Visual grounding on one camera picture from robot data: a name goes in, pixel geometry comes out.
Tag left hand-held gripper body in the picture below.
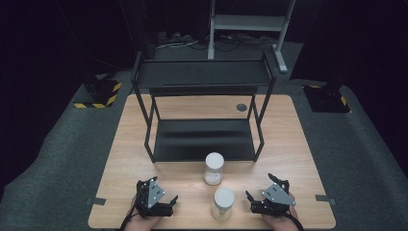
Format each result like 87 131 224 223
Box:
134 177 174 218

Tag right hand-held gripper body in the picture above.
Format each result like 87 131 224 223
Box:
249 179 297 217

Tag jar of yellowish contents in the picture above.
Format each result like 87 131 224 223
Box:
211 187 236 221

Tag jar of white powder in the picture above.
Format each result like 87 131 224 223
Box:
203 151 225 187

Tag black metal two-tier shelf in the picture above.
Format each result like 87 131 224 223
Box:
130 49 278 164

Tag person's right hand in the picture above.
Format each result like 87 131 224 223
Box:
261 192 301 231

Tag person's left hand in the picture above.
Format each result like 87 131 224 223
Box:
124 195 162 231

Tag grey tape strip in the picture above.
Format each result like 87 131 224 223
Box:
315 193 338 206
85 196 107 207

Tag black base with hazard tape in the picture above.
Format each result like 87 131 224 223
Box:
302 83 352 115
73 72 123 110

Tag grey metal stand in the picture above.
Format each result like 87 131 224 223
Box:
207 0 297 74

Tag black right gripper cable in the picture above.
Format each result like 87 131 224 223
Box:
282 211 305 231

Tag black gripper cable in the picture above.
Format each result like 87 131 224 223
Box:
119 205 140 231
282 211 305 231

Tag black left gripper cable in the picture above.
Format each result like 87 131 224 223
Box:
119 205 140 231

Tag black floor cables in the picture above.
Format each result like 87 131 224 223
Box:
188 33 277 53

